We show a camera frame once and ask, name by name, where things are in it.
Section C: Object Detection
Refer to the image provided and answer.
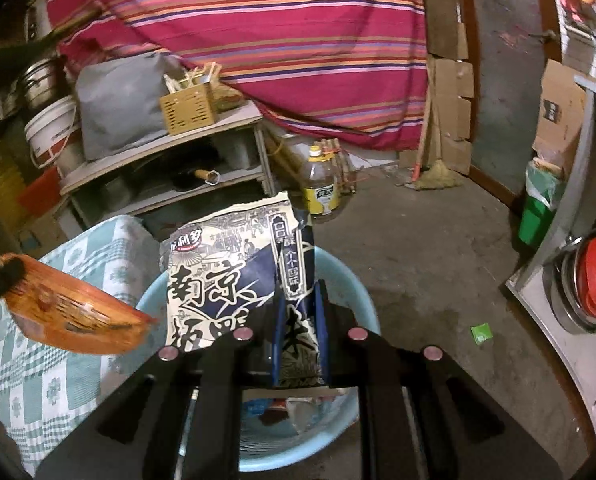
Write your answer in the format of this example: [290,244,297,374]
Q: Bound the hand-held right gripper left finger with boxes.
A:
[37,280,289,480]

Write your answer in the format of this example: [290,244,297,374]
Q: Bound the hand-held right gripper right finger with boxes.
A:
[318,280,563,480]

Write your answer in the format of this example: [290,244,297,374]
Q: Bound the light blue plastic basket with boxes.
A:
[137,247,381,472]

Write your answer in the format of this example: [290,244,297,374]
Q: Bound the white paper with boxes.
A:
[287,396,345,434]

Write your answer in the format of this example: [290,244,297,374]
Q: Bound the orange clear plastic packet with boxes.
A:
[0,254,160,356]

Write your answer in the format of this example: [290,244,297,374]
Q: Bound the blue white printed snack bag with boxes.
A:
[163,191,330,389]

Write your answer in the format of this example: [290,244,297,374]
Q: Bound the green trash bin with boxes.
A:
[518,159,569,248]

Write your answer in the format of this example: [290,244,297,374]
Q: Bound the teal white checked blanket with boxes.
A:
[0,215,179,476]

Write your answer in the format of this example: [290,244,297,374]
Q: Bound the red plastic board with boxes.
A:
[17,167,61,211]

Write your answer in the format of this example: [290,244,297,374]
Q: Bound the yellow label oil bottle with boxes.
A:
[300,146,343,222]

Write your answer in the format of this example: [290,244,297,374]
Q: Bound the green paper scrap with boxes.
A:
[470,321,495,346]

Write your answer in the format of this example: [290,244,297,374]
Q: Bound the white plastic bucket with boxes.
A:
[24,95,84,171]

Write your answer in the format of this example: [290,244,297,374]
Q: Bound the tied bundle of sticks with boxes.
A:
[314,137,360,196]

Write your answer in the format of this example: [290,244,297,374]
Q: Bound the straw broom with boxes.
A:
[412,60,465,192]

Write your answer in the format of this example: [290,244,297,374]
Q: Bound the metal pot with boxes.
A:
[20,57,66,111]

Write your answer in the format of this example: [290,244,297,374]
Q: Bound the grey wooden shelf unit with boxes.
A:
[59,102,274,231]

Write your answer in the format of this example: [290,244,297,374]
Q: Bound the grey cushion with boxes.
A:
[74,52,184,161]

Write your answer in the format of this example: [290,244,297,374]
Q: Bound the metal bowl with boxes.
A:
[550,230,596,336]

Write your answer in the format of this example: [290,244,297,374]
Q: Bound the dark wooden pole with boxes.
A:
[0,7,106,58]

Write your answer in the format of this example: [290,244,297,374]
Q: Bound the bundle of chopsticks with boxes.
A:
[164,62,224,93]

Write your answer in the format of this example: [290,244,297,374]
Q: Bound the stacked cardboard pieces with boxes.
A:
[425,0,476,162]

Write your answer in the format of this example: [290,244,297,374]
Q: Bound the red striped cloth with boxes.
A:
[43,0,429,152]

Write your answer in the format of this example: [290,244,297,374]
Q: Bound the grey metal door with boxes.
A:
[470,0,564,201]

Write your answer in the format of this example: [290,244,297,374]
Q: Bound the open cardboard box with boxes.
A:
[532,59,589,162]

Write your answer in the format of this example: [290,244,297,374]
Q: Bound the wooden handled pan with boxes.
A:
[173,166,222,191]

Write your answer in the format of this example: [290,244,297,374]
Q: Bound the white shelf frame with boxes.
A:
[505,72,596,443]

